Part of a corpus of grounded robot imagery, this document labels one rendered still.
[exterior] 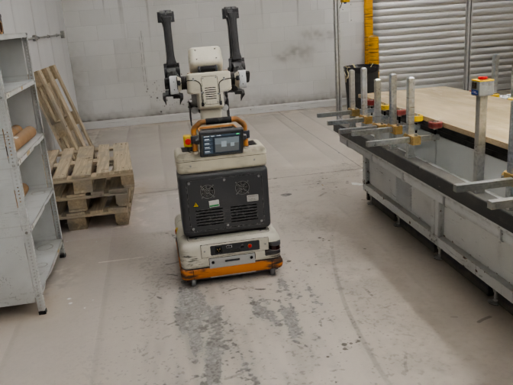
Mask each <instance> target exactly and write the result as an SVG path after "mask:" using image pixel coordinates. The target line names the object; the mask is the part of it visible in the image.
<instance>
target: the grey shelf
mask: <svg viewBox="0 0 513 385"><path fill-rule="evenodd" d="M21 38H22V42H23V46H24V50H23V46H22V42H21ZM24 55H25V58H24ZM27 56H28V57H27ZM25 59H26V63H25ZM28 59H29V60H28ZM26 64H27V68H26ZM27 72H28V76H29V79H28V76H27ZM31 75H32V76H31ZM30 86H31V89H30ZM31 93H32V98H33V102H32V98H31ZM34 93H35V94H34ZM35 99H36V100H35ZM33 103H34V106H33ZM36 105H37V106H36ZM34 111H35V115H36V119H37V124H36V119H35V115H34ZM39 120H40V121H39ZM39 123H40V124H39ZM13 125H19V126H21V127H22V129H24V128H26V127H27V126H32V127H34V128H35V129H36V132H37V128H38V132H39V134H38V132H37V133H36V135H35V136H34V137H33V138H31V139H30V140H29V141H28V142H27V143H26V144H25V145H24V146H23V147H21V148H20V149H19V150H18V151H17V152H16V148H15V141H14V136H13V132H12V128H11V127H12V126H13ZM2 129H3V131H4V136H5V140H4V136H3V132H2ZM41 132H42V133H41ZM8 139H9V140H8ZM5 143H6V147H7V151H8V156H7V151H6V147H5ZM9 143H10V144H9ZM40 145H41V149H40ZM10 147H11V148H10ZM10 150H11V151H10ZM41 150H42V153H41ZM44 152H45V153H44ZM11 154H12V155H11ZM42 154H43V158H42ZM45 155H46V156H45ZM45 158H46V159H45ZM43 159H44V163H43ZM44 167H45V171H46V176H47V180H46V176H45V171H44ZM48 175H49V176H48ZM22 183H26V184H27V185H28V187H29V190H28V192H27V194H26V196H24V189H23V184H22ZM47 184H48V188H47ZM14 190H15V191H14ZM18 190H19V191H18ZM15 194H16V198H17V202H18V207H17V203H16V198H15ZM18 194H20V195H18ZM52 197H53V198H52ZM19 198H20V199H19ZM20 201H21V202H20ZM50 202H51V205H50ZM51 206H52V210H53V214H52V210H51ZM53 218H54V223H55V227H54V223H53ZM55 228H56V231H55ZM58 230H59V231H58ZM58 232H59V233H58ZM56 236H57V239H56ZM61 248H62V249H61ZM59 253H60V258H63V257H66V253H65V249H64V244H63V236H62V232H61V227H60V219H59V214H58V209H57V205H56V197H55V192H54V188H53V179H52V175H51V170H50V161H49V157H48V153H47V144H46V140H45V134H44V127H43V122H42V118H41V113H40V105H39V100H38V95H37V87H36V81H35V78H34V70H33V65H32V60H31V52H30V48H29V43H28V38H27V32H24V33H13V34H0V307H6V306H16V305H22V304H28V303H35V302H36V300H37V308H38V312H39V315H45V314H47V308H46V305H45V301H44V289H45V285H46V281H47V278H48V276H49V275H50V274H51V272H52V269H53V266H54V264H55V262H56V259H57V256H58V254H59ZM35 298H36V300H35ZM39 298H40V299H39ZM40 305H41V306H40ZM41 308H42V309H41Z"/></svg>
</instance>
